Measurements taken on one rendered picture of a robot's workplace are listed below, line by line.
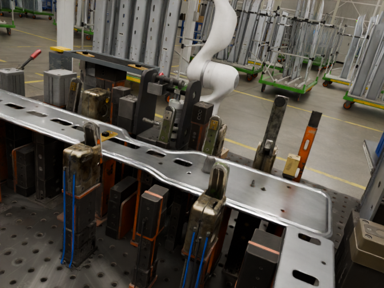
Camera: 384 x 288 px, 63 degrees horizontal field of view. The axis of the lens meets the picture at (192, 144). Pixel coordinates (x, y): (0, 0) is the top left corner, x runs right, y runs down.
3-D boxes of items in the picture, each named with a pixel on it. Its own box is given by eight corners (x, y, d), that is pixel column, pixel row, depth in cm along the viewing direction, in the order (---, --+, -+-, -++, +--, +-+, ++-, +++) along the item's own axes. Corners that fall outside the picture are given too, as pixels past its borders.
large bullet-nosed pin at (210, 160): (199, 176, 86) (203, 155, 84) (203, 172, 89) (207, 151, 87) (210, 180, 85) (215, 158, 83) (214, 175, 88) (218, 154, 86)
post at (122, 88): (106, 182, 128) (112, 86, 113) (113, 178, 133) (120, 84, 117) (116, 186, 127) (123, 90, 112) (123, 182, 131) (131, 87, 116)
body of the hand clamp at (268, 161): (231, 243, 107) (256, 149, 93) (236, 231, 113) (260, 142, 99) (248, 249, 105) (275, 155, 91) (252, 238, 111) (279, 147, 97)
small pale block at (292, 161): (256, 257, 102) (287, 156, 88) (258, 251, 105) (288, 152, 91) (266, 262, 101) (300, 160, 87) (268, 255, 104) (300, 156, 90)
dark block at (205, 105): (175, 211, 118) (193, 103, 102) (182, 202, 124) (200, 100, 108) (187, 216, 117) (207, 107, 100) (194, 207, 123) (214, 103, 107)
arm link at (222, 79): (197, 106, 154) (206, 57, 144) (233, 117, 149) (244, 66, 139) (187, 112, 144) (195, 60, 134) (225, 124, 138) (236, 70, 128)
